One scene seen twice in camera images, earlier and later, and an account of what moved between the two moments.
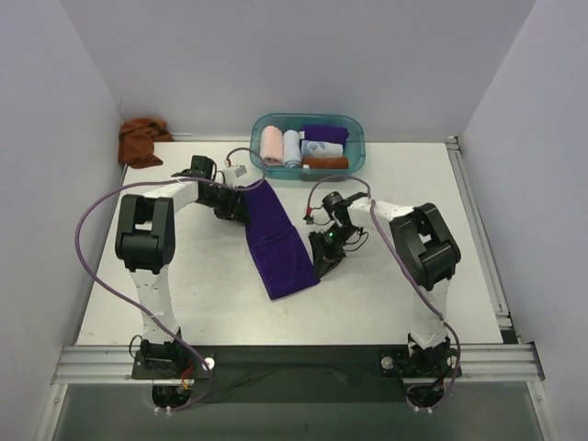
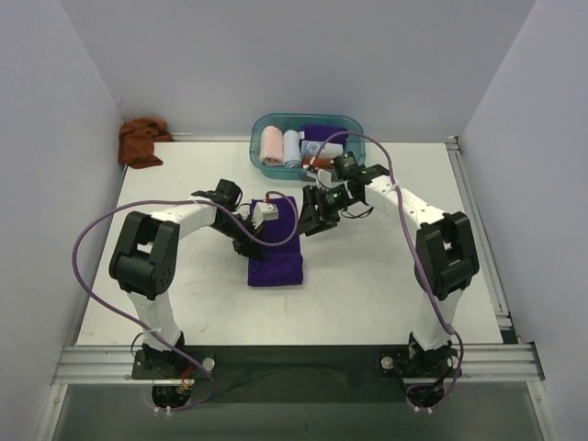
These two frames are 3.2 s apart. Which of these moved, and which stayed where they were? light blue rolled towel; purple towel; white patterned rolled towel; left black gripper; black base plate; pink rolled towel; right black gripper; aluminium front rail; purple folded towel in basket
Moved: left black gripper; purple towel; right black gripper
Stayed: purple folded towel in basket; pink rolled towel; black base plate; aluminium front rail; light blue rolled towel; white patterned rolled towel
